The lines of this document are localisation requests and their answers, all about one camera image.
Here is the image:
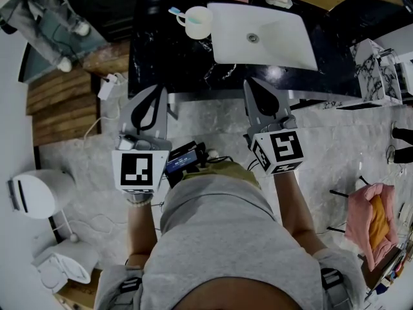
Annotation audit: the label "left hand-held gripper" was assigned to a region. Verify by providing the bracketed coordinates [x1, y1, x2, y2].
[111, 84, 174, 195]

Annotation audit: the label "white rectangular sink basin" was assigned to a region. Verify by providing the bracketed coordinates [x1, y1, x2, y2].
[206, 1, 319, 72]

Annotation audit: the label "white power cable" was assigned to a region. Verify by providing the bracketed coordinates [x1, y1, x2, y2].
[83, 72, 130, 145]

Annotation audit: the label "person's grey shirt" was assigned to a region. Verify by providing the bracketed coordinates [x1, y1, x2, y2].
[93, 175, 367, 310]

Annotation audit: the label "white soap dish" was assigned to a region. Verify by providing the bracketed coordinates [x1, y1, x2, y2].
[265, 0, 293, 10]

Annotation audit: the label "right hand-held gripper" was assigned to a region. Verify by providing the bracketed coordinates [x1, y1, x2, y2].
[243, 77, 306, 176]

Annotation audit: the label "white power strip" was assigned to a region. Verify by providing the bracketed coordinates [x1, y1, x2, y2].
[97, 73, 119, 101]

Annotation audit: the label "white bead bracelet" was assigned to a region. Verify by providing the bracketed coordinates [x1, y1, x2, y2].
[126, 196, 153, 208]

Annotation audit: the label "orange cushion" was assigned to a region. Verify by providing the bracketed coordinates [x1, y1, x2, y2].
[367, 194, 390, 252]

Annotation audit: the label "pink cloth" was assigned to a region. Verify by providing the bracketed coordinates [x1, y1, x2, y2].
[343, 182, 400, 273]

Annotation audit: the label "white toilet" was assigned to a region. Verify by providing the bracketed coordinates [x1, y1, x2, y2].
[30, 238, 100, 294]

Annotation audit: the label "marble pattern box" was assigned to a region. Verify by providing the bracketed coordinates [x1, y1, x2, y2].
[349, 38, 403, 105]

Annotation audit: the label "blue and white toothbrush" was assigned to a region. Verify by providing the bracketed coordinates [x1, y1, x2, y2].
[168, 6, 203, 24]

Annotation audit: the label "person's right forearm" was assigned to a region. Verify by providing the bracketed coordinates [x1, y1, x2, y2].
[273, 169, 327, 255]

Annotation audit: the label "white cup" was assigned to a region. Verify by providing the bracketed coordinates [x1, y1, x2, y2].
[176, 6, 214, 41]

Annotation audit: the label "grey backpack strap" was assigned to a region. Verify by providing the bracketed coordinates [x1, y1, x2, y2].
[119, 276, 143, 304]
[320, 267, 345, 293]

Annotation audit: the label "person's left forearm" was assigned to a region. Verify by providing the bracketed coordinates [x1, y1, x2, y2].
[126, 193, 159, 266]

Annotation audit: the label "white toilet brush holder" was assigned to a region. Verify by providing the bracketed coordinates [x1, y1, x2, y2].
[58, 210, 79, 243]

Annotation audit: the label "black device with blue screen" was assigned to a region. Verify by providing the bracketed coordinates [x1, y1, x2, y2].
[164, 139, 208, 187]

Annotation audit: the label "person's olive shorts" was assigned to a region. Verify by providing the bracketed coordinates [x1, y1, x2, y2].
[182, 161, 261, 191]

